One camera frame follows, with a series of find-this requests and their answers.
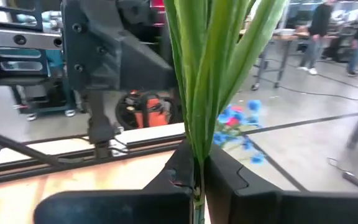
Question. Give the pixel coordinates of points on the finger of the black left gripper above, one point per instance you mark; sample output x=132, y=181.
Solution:
x=110, y=62

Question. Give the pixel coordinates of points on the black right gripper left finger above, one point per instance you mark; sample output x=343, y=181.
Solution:
x=120, y=208

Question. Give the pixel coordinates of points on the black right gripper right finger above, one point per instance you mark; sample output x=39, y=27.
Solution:
x=291, y=208

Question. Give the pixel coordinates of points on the blue artificial flower bunch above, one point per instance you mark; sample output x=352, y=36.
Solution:
x=204, y=77

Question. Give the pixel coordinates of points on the blue cart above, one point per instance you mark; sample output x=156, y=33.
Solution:
x=54, y=60

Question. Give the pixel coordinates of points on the orange black shop vacuum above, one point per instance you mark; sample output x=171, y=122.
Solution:
x=154, y=115

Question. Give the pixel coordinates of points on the wood-topped workbench on casters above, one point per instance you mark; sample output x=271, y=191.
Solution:
x=283, y=39

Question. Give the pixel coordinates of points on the black table frame rail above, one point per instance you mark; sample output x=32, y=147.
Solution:
x=135, y=149

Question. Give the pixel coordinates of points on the black diagonal frame brace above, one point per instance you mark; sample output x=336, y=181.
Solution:
x=20, y=146

